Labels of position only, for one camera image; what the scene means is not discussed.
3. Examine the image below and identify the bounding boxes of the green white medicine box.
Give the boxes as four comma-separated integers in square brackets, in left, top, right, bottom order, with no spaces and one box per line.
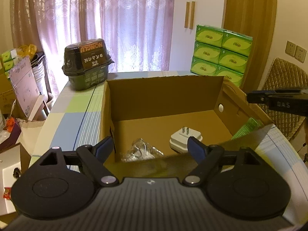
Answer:
[231,117,264,140]

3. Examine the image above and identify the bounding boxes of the white square night light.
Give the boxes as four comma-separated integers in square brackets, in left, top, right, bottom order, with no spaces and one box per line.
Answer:
[169,127,203,153]

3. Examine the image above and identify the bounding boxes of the clear wire holder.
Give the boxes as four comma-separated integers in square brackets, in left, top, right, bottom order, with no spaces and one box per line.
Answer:
[121,138,164,162]

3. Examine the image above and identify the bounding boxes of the plaid tablecloth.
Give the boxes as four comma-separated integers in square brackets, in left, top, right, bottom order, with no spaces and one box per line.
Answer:
[29,70,308,226]

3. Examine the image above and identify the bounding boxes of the green tissue pack stack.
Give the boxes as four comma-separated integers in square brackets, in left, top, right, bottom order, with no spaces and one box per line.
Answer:
[191,24,253,87]

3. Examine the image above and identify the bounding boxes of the brown cardboard box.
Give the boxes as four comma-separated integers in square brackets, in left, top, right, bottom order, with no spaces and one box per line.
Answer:
[100,76,272,179]

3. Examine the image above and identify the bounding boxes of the dark open gift box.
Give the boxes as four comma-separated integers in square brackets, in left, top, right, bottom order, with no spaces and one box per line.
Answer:
[1,117,21,153]

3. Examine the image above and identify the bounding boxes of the dark food container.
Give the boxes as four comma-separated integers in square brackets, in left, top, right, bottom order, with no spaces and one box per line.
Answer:
[62,39,114,91]

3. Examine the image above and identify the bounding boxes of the brown cardboard carton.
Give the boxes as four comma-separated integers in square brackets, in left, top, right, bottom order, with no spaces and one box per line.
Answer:
[0,74,26,119]

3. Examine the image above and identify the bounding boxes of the lace curtain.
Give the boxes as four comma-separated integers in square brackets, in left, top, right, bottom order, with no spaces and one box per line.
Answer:
[10,0,174,94]

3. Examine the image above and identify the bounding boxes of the wall power sockets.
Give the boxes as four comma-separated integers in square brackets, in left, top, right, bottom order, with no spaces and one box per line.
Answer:
[285,41,307,63]

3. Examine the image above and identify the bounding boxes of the wooden door handles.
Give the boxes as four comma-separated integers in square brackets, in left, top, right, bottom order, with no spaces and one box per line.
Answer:
[184,1,195,30]

